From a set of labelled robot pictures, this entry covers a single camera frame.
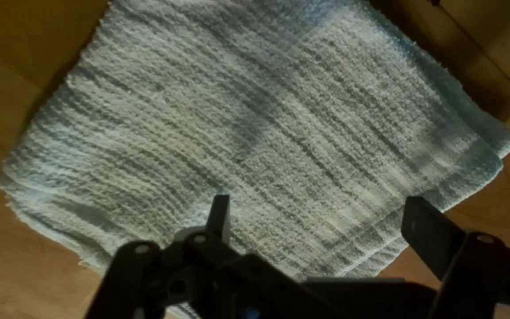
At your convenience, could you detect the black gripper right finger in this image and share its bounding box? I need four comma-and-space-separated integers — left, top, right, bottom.
400, 196, 469, 288

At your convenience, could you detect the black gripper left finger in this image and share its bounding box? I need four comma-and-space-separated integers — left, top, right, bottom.
204, 194, 232, 245

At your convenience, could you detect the white towel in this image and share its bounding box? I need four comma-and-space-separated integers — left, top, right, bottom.
0, 0, 510, 283

